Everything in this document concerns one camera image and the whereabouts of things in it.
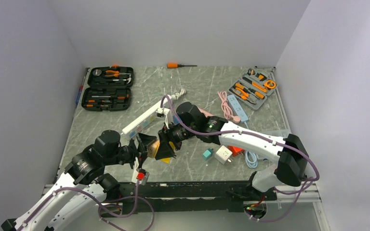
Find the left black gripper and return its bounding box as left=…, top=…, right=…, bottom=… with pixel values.
left=104, top=132, right=156, bottom=170

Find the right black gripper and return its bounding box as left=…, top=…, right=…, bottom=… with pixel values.
left=155, top=120, right=198, bottom=160

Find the white power strip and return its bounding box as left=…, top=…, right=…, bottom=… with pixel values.
left=122, top=98, right=169, bottom=140

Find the teal cube adapter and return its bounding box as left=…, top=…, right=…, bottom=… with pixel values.
left=202, top=149, right=213, bottom=160

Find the white cube adapter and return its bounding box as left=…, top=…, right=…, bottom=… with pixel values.
left=214, top=145, right=232, bottom=165

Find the black tool case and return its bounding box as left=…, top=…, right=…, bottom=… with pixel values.
left=81, top=65, right=135, bottom=112

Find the red cube adapter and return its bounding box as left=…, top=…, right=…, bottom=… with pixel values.
left=227, top=145, right=245, bottom=157

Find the light blue power strip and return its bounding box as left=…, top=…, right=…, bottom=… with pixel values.
left=227, top=94, right=249, bottom=123

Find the light blue round plug cable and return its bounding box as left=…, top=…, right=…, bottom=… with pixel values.
left=245, top=121, right=259, bottom=169

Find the grey tool case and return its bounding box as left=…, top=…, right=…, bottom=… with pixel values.
left=227, top=66, right=278, bottom=111

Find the yellow cube adapter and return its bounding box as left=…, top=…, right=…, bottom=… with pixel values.
left=161, top=147, right=176, bottom=164

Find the beige cube adapter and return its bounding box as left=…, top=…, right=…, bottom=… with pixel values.
left=147, top=141, right=160, bottom=158

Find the pink power strip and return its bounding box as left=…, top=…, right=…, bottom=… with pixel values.
left=198, top=108, right=213, bottom=117

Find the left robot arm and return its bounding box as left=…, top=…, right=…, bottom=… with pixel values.
left=1, top=130, right=157, bottom=231

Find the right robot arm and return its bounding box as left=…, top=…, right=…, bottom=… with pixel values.
left=155, top=102, right=309, bottom=200

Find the blue red pen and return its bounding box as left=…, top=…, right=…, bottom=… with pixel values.
left=75, top=67, right=90, bottom=106

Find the clear screw box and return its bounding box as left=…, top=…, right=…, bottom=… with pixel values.
left=260, top=128, right=291, bottom=138

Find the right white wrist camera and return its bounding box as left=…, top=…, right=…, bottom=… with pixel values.
left=156, top=107, right=172, bottom=118

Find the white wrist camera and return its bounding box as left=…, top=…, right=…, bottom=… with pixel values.
left=156, top=107, right=172, bottom=118
left=131, top=157, right=149, bottom=185

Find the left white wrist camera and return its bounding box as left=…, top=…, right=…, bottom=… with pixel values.
left=131, top=157, right=149, bottom=185

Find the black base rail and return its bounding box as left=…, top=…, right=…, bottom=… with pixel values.
left=87, top=180, right=277, bottom=215

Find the pink coiled cable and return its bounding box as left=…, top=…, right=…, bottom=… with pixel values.
left=218, top=90, right=240, bottom=124

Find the orange handled screwdriver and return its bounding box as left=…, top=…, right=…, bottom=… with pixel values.
left=166, top=63, right=197, bottom=69

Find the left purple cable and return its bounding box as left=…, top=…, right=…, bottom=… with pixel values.
left=15, top=180, right=155, bottom=231

